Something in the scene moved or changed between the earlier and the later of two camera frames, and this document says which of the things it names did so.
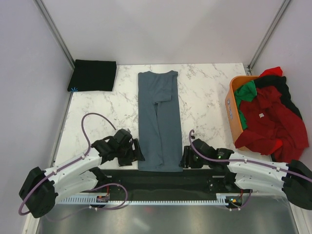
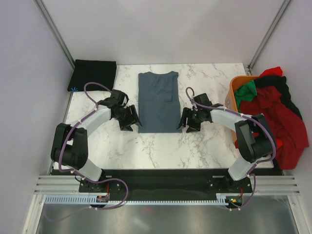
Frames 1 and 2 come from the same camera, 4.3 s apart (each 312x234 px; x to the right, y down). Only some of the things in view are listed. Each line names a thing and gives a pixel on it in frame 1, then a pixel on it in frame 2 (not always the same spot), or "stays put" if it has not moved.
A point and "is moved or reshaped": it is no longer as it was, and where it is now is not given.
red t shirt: [273, 126] stays put
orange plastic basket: [234, 118] stays put
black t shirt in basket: [279, 83] stays put
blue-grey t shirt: [160, 147] is moved or reshaped
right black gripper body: [197, 163] -> [194, 120]
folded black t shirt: [93, 75] stays put
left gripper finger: [137, 154] -> [134, 114]
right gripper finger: [185, 162] -> [183, 120]
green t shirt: [246, 91] stays put
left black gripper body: [125, 154] -> [125, 117]
